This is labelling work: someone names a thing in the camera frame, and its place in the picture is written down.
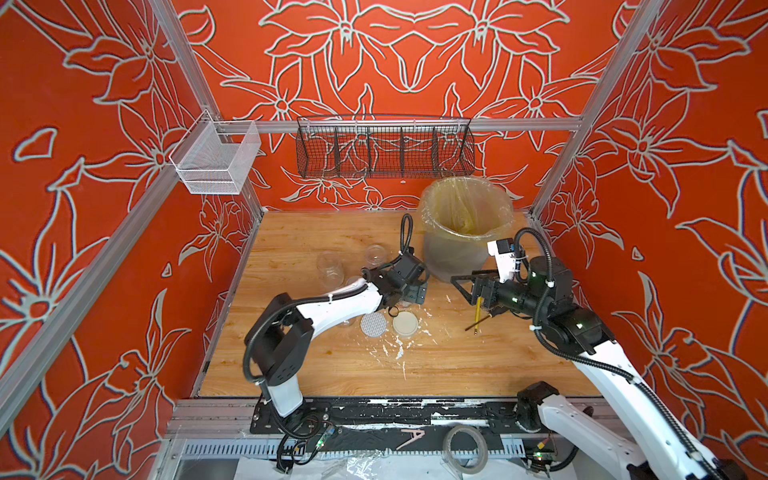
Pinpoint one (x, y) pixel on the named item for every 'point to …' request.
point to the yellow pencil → (477, 319)
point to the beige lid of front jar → (405, 323)
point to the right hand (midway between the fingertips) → (463, 273)
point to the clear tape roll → (482, 449)
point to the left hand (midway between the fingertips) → (410, 281)
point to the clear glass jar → (331, 269)
